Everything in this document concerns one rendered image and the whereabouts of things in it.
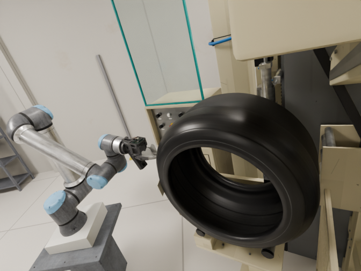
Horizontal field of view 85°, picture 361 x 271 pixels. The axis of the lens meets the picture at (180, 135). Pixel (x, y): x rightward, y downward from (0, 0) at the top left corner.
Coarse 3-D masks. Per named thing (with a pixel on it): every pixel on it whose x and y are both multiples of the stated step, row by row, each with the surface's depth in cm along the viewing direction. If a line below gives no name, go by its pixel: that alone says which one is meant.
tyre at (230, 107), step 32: (224, 96) 70; (256, 96) 68; (192, 128) 60; (224, 128) 55; (256, 128) 53; (288, 128) 57; (160, 160) 74; (192, 160) 102; (256, 160) 53; (288, 160) 51; (192, 192) 97; (224, 192) 101; (256, 192) 93; (288, 192) 53; (192, 224) 84; (224, 224) 88; (256, 224) 83; (288, 224) 58
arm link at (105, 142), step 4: (104, 136) 104; (108, 136) 103; (112, 136) 103; (116, 136) 102; (100, 140) 103; (104, 140) 102; (108, 140) 101; (112, 140) 100; (100, 144) 103; (104, 144) 102; (108, 144) 100; (112, 144) 99; (100, 148) 105; (104, 148) 103; (108, 148) 101; (112, 148) 99; (108, 152) 104; (112, 152) 104
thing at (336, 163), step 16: (336, 128) 86; (352, 128) 83; (320, 144) 92; (336, 144) 89; (352, 144) 86; (320, 160) 96; (336, 160) 74; (352, 160) 72; (320, 176) 89; (336, 176) 77; (352, 176) 74; (320, 192) 84; (336, 192) 80; (352, 192) 77; (352, 208) 80
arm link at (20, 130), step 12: (12, 120) 104; (24, 120) 107; (12, 132) 101; (24, 132) 103; (36, 132) 105; (36, 144) 101; (48, 144) 102; (48, 156) 102; (60, 156) 100; (72, 156) 100; (72, 168) 99; (84, 168) 98; (96, 168) 99; (108, 168) 101; (96, 180) 95; (108, 180) 100
